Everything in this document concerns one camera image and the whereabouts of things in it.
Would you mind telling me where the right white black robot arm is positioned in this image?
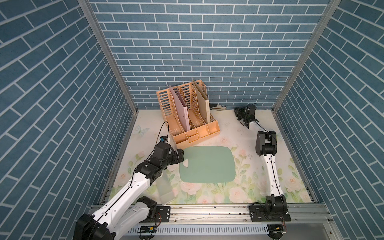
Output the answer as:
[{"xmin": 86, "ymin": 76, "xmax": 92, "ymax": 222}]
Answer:
[{"xmin": 234, "ymin": 104, "xmax": 291, "ymax": 224}]

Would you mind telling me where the beige folder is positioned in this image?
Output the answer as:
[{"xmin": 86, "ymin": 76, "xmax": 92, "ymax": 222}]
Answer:
[{"xmin": 193, "ymin": 81, "xmax": 211, "ymax": 124}]

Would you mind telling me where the green cutting board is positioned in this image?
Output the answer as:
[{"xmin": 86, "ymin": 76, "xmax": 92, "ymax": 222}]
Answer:
[{"xmin": 179, "ymin": 146, "xmax": 236, "ymax": 184}]

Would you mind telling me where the pink folder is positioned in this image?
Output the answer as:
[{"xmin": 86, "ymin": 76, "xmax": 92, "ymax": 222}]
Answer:
[{"xmin": 169, "ymin": 87, "xmax": 191, "ymax": 132}]

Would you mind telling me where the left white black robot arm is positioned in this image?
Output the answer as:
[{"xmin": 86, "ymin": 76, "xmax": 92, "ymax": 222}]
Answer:
[{"xmin": 73, "ymin": 142, "xmax": 184, "ymax": 240}]

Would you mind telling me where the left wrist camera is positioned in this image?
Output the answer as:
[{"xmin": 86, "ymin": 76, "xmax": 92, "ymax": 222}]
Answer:
[{"xmin": 160, "ymin": 136, "xmax": 169, "ymax": 143}]

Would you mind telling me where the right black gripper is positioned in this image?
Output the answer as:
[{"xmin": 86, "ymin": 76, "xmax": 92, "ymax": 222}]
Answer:
[{"xmin": 233, "ymin": 108, "xmax": 247, "ymax": 122}]

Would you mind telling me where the aluminium front rail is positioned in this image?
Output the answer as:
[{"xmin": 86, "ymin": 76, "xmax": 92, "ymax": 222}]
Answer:
[{"xmin": 155, "ymin": 203, "xmax": 334, "ymax": 226}]

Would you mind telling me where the peach plastic file organizer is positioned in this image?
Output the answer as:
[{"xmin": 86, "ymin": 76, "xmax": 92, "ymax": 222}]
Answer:
[{"xmin": 157, "ymin": 80, "xmax": 221, "ymax": 149}]

